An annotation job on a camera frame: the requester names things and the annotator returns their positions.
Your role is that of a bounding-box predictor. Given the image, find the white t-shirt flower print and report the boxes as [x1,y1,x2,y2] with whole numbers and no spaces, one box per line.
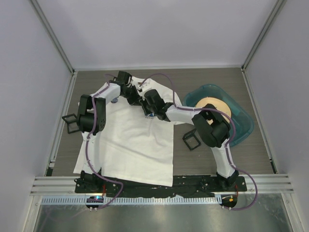
[73,76,184,187]

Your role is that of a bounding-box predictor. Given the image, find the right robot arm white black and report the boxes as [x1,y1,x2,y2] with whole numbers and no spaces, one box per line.
[140,94,239,191]

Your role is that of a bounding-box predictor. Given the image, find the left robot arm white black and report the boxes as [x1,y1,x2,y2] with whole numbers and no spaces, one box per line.
[75,79,151,193]

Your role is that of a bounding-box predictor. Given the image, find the beige plate with bird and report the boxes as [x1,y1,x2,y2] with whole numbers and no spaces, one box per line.
[195,97,231,118]

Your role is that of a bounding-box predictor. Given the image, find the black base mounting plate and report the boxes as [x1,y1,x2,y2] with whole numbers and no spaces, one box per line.
[74,174,247,198]

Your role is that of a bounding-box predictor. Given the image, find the teal plastic basin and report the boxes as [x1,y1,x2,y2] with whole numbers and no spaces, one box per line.
[183,84,254,147]

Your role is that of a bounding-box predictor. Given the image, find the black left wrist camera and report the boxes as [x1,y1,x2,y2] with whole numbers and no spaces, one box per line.
[113,71,132,86]

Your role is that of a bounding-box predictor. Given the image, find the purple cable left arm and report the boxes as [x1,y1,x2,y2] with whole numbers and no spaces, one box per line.
[84,73,124,210]

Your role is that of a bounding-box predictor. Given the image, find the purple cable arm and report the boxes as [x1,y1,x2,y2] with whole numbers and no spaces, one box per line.
[140,73,258,210]
[84,73,124,210]

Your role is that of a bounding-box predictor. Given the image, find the black frame box right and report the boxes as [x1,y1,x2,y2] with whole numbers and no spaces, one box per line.
[183,129,201,151]

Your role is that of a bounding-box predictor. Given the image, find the black frame box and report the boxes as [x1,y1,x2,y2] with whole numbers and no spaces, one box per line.
[183,129,201,151]
[61,114,80,134]

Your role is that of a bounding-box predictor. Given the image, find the black frame box left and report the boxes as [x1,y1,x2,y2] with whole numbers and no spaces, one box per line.
[61,114,80,134]

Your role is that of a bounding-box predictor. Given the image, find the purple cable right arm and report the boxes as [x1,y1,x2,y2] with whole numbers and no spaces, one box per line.
[140,73,258,210]

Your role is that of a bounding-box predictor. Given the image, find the white slotted cable duct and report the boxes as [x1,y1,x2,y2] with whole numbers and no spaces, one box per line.
[41,195,222,205]

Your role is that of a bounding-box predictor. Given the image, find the aluminium frame rail front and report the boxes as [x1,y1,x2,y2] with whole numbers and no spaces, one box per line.
[30,174,295,195]

